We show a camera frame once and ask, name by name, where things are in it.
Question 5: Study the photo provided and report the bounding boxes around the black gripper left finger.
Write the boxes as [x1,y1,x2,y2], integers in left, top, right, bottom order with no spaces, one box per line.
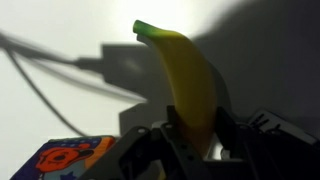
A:
[78,105,214,180]

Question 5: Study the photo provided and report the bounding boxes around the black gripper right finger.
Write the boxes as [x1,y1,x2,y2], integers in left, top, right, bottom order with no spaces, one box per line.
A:
[215,106,320,180]

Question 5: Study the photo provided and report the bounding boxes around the yellow banana plush toy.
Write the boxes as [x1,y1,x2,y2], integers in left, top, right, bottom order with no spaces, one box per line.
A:
[132,19,219,158]

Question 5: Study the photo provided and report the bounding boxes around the orange dice with number six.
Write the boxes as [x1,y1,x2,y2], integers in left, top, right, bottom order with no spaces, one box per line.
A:
[9,134,118,180]

